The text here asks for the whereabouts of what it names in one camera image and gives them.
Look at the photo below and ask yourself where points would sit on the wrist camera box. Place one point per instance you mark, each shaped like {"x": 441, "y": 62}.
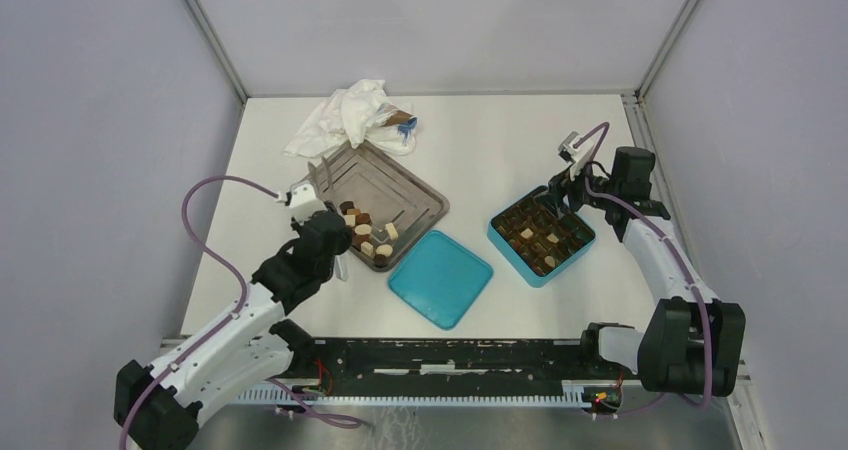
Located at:
{"x": 304, "y": 201}
{"x": 576, "y": 150}

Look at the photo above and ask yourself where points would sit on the stainless steel tray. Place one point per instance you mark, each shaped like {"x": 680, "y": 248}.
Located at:
{"x": 389, "y": 208}

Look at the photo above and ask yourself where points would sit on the white crumpled cloth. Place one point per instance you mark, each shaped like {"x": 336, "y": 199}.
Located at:
{"x": 348, "y": 116}

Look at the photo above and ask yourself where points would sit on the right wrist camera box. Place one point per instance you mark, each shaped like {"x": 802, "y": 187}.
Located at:
{"x": 576, "y": 150}

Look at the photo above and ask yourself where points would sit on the metal serving tongs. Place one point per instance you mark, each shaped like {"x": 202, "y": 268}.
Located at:
{"x": 322, "y": 178}

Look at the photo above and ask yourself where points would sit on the teal chocolate box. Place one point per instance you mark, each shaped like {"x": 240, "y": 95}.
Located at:
{"x": 527, "y": 256}

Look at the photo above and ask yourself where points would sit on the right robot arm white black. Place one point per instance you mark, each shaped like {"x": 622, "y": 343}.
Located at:
{"x": 692, "y": 343}

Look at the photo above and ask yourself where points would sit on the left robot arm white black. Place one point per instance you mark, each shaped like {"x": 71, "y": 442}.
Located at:
{"x": 162, "y": 405}

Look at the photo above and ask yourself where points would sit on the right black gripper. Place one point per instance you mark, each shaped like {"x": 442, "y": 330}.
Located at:
{"x": 562, "y": 185}

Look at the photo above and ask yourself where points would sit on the brown blue wrapper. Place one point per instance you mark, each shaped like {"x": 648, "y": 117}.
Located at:
{"x": 389, "y": 115}

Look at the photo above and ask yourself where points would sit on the teal box lid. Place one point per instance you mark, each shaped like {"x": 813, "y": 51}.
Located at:
{"x": 440, "y": 279}

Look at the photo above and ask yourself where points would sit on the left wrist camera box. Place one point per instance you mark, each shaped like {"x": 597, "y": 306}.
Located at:
{"x": 304, "y": 201}

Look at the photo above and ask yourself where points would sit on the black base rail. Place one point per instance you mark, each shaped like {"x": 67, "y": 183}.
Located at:
{"x": 422, "y": 368}

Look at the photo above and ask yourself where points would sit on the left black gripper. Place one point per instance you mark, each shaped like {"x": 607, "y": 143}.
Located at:
{"x": 346, "y": 238}

